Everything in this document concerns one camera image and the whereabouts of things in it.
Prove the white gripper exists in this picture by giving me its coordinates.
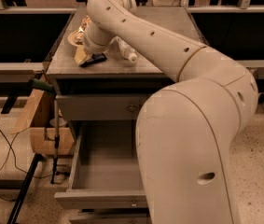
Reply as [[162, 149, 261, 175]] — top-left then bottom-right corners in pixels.
[[75, 22, 115, 65]]

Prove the dark blue rxbar wrapper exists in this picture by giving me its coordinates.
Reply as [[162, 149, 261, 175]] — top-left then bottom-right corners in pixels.
[[80, 53, 107, 67]]

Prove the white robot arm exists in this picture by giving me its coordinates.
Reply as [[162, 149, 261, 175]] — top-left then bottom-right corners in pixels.
[[83, 0, 258, 224]]

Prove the grey drawer cabinet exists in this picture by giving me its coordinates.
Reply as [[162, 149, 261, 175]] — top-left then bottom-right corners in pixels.
[[46, 6, 210, 224]]

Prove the grey top drawer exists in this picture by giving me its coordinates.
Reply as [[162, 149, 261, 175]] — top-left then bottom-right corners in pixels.
[[57, 94, 148, 121]]

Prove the open grey middle drawer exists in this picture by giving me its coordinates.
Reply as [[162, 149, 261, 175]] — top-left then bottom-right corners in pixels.
[[55, 120, 147, 209]]

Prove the grey bottom drawer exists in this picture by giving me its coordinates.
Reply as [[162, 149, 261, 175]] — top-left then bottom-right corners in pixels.
[[69, 211, 152, 224]]

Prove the beige bowl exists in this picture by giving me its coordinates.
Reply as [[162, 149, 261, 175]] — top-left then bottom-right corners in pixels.
[[67, 29, 84, 47]]

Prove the clear plastic water bottle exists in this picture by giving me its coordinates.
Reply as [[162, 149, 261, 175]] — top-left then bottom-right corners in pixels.
[[115, 36, 138, 63]]

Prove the cardboard box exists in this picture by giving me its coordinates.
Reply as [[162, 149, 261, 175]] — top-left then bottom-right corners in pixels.
[[11, 75, 76, 157]]

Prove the black metal stand leg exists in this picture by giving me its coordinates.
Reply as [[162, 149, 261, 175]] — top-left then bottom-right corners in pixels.
[[7, 154, 42, 224]]

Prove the green handled pole tool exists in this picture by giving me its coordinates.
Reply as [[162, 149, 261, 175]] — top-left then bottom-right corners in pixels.
[[28, 77, 62, 185]]

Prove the black cable on floor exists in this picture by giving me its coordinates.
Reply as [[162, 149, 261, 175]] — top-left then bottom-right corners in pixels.
[[0, 119, 53, 203]]

